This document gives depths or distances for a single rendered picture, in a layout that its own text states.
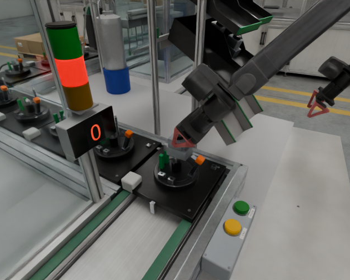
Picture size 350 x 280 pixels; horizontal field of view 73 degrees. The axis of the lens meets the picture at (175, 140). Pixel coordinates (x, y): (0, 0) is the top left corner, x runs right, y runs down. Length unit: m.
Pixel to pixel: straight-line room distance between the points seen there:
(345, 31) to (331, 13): 4.10
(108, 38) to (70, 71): 1.01
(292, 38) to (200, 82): 0.20
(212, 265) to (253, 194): 0.36
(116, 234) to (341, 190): 0.77
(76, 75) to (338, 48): 4.47
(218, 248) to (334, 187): 0.56
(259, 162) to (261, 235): 0.34
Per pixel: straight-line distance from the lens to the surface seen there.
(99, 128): 0.55
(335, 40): 4.70
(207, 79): 0.54
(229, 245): 0.62
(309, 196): 0.95
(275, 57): 0.55
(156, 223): 0.70
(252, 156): 1.05
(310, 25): 0.58
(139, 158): 0.82
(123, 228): 0.71
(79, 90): 0.50
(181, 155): 0.66
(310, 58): 4.74
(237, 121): 0.94
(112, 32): 1.48
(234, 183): 0.76
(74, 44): 0.48
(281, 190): 0.93
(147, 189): 0.71
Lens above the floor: 1.48
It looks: 35 degrees down
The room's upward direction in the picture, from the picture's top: straight up
